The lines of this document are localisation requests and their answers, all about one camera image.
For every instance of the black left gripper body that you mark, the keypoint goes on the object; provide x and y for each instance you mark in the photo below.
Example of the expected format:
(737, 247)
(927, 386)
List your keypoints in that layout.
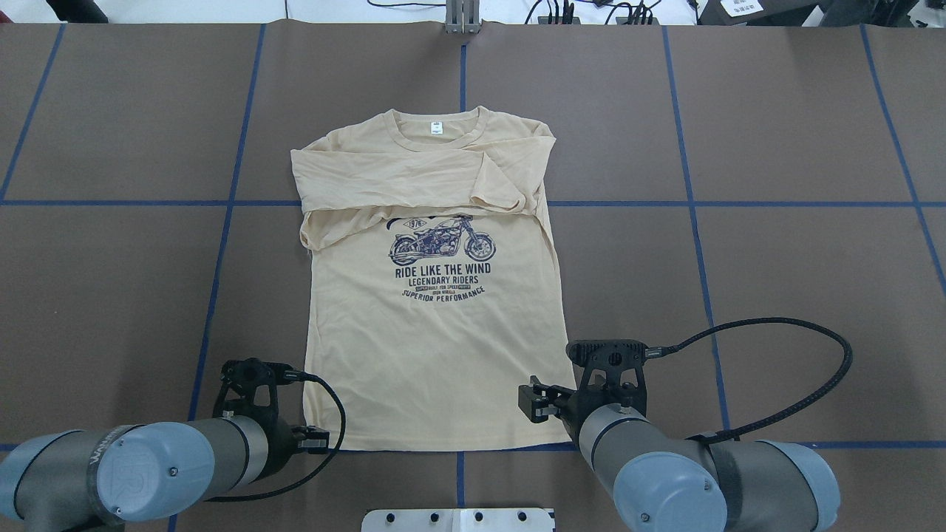
(280, 443)

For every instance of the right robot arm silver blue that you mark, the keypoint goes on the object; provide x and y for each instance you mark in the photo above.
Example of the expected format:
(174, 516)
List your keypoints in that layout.
(659, 483)

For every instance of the aluminium frame post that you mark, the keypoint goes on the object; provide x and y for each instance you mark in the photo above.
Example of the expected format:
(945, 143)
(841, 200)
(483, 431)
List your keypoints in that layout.
(462, 17)

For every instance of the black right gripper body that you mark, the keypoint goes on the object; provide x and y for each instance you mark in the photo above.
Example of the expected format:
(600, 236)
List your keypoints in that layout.
(567, 411)

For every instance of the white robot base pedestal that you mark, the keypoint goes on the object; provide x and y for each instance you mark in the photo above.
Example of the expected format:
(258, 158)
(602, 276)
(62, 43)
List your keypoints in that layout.
(460, 519)

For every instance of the cream long-sleeve graphic t-shirt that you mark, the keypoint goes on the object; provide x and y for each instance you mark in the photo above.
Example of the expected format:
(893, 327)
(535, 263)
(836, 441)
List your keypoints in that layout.
(435, 283)

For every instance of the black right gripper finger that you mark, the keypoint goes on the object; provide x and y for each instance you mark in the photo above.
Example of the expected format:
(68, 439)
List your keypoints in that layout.
(535, 402)

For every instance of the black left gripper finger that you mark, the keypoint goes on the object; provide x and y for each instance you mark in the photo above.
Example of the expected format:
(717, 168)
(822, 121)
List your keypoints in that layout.
(311, 439)

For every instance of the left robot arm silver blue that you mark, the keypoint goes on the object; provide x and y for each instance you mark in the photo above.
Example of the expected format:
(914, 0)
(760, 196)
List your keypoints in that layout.
(101, 480)

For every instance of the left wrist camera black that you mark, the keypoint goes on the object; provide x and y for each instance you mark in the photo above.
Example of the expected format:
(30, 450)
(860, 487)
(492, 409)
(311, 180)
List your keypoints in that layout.
(249, 387)

